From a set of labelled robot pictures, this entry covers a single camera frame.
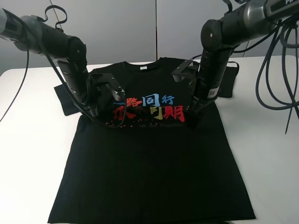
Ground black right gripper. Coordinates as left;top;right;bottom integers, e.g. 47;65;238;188
185;49;230;129

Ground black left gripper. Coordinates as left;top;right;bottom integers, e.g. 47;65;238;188
57;59;100;117

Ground black printed t-shirt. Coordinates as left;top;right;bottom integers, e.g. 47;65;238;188
48;57;255;224

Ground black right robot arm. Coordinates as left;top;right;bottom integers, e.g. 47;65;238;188
185;0;299;128

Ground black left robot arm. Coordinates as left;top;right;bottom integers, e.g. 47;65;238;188
0;8;96;119

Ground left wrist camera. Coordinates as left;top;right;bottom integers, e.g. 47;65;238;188
90;72;126;102

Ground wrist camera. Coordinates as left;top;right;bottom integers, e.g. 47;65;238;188
171;59;199;82
90;72;126;102

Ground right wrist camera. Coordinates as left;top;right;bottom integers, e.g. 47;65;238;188
171;59;199;82

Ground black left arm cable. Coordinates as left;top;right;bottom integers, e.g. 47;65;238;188
0;6;128;130

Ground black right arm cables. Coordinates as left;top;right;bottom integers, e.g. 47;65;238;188
230;0;299;135

